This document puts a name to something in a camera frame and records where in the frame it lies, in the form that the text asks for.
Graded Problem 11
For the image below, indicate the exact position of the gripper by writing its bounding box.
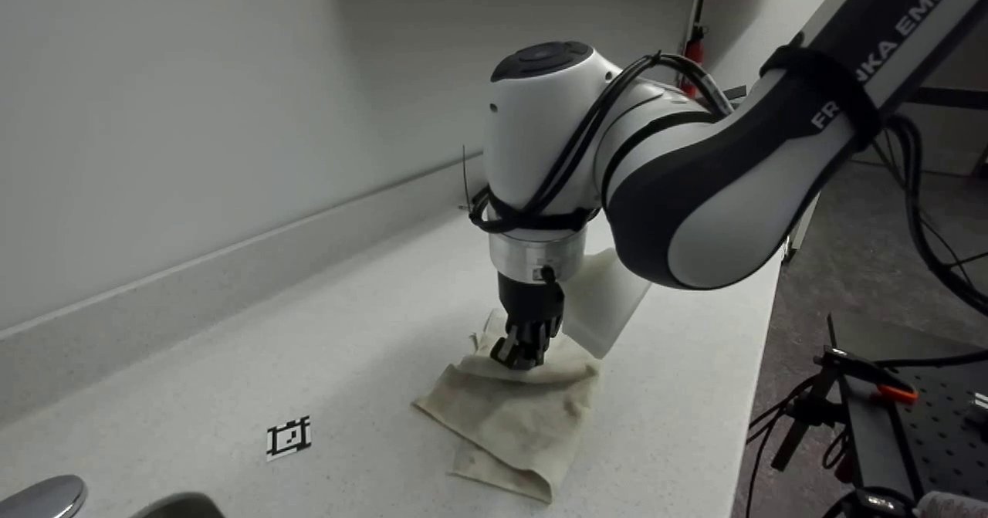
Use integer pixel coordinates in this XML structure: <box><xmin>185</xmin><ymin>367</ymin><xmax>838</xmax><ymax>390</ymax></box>
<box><xmin>490</xmin><ymin>267</ymin><xmax>566</xmax><ymax>371</ymax></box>

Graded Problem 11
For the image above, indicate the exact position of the beige cloth towel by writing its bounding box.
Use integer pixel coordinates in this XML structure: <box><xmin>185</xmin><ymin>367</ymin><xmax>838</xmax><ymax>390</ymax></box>
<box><xmin>412</xmin><ymin>308</ymin><xmax>604</xmax><ymax>504</ymax></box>

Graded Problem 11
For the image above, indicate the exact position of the black and white marker tag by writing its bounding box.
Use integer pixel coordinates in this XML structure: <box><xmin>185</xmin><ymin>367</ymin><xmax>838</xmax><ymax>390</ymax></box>
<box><xmin>266</xmin><ymin>415</ymin><xmax>313</xmax><ymax>462</ymax></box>

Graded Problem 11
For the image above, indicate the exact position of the black clamp with orange grip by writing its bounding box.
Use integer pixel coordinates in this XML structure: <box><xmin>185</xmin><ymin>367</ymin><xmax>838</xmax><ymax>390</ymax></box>
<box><xmin>771</xmin><ymin>313</ymin><xmax>921</xmax><ymax>472</ymax></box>

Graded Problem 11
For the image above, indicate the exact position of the red fire extinguisher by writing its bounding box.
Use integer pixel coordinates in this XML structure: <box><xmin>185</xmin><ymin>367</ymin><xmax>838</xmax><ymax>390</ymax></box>
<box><xmin>678</xmin><ymin>0</ymin><xmax>708</xmax><ymax>99</ymax></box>

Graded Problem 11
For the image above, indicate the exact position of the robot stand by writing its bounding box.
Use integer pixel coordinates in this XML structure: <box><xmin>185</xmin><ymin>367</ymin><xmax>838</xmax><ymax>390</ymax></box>
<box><xmin>837</xmin><ymin>331</ymin><xmax>988</xmax><ymax>507</ymax></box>

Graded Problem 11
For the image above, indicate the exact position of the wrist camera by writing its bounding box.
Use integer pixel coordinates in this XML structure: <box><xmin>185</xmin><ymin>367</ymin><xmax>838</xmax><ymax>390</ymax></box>
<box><xmin>562</xmin><ymin>248</ymin><xmax>653</xmax><ymax>360</ymax></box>

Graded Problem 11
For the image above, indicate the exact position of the black cable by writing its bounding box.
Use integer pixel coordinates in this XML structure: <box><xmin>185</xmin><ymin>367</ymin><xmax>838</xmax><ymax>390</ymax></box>
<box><xmin>744</xmin><ymin>377</ymin><xmax>821</xmax><ymax>518</ymax></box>

